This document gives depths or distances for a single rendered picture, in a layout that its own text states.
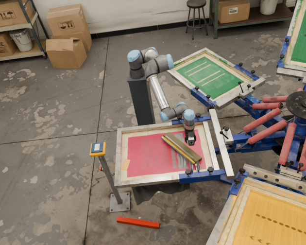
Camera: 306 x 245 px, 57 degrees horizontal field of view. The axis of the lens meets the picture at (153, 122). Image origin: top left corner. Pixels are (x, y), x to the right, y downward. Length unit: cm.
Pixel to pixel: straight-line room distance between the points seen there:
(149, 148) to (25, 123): 261
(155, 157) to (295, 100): 112
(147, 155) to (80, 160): 156
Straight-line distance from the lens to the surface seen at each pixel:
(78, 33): 550
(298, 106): 222
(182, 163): 223
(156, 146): 236
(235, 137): 230
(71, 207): 338
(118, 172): 222
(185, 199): 316
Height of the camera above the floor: 278
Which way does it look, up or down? 46 degrees down
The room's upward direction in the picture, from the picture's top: 10 degrees counter-clockwise
